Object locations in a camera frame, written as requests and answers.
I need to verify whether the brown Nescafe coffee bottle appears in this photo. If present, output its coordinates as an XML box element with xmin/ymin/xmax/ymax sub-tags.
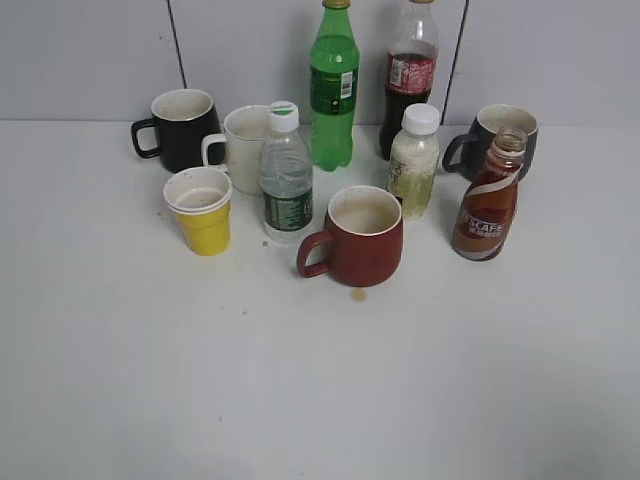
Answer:
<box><xmin>452</xmin><ymin>127</ymin><xmax>527</xmax><ymax>261</ymax></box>

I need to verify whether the red ceramic mug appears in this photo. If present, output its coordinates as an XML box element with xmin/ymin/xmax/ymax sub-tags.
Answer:
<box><xmin>296</xmin><ymin>185</ymin><xmax>403</xmax><ymax>287</ymax></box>

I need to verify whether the clear water bottle green label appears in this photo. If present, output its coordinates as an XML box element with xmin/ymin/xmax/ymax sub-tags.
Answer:
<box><xmin>259</xmin><ymin>101</ymin><xmax>313</xmax><ymax>243</ymax></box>

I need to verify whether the white ceramic mug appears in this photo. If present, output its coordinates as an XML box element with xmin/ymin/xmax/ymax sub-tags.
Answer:
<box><xmin>201</xmin><ymin>105</ymin><xmax>268</xmax><ymax>196</ymax></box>

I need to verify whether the white cap juice bottle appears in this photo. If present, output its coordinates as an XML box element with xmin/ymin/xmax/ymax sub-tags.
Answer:
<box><xmin>386</xmin><ymin>103</ymin><xmax>440</xmax><ymax>221</ymax></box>

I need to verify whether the green soda bottle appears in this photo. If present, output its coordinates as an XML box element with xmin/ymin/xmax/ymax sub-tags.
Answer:
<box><xmin>310</xmin><ymin>1</ymin><xmax>360</xmax><ymax>172</ymax></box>

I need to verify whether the black ceramic mug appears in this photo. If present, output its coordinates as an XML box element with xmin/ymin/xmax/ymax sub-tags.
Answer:
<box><xmin>130</xmin><ymin>89</ymin><xmax>222</xmax><ymax>173</ymax></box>

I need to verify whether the cola bottle red label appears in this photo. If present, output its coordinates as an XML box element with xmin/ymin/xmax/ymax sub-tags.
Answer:
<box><xmin>379</xmin><ymin>0</ymin><xmax>439</xmax><ymax>160</ymax></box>

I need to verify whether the dark grey ceramic mug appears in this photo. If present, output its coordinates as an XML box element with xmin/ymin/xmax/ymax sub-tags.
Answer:
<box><xmin>441</xmin><ymin>103</ymin><xmax>540</xmax><ymax>184</ymax></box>

